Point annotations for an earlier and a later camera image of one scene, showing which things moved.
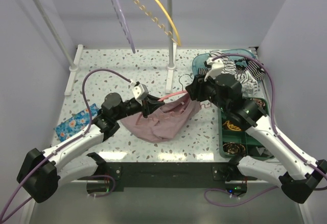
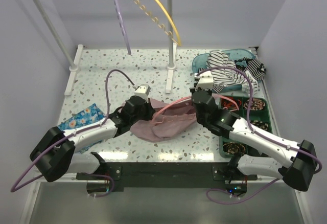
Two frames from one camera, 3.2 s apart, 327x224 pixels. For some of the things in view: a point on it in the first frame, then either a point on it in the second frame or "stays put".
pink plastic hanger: [175, 95] -> [187, 115]
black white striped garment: [247, 71] stays put
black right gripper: [194, 89] -> [192, 89]
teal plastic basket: [237, 54] stays put
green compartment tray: [233, 140] stays put
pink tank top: [166, 122] stays put
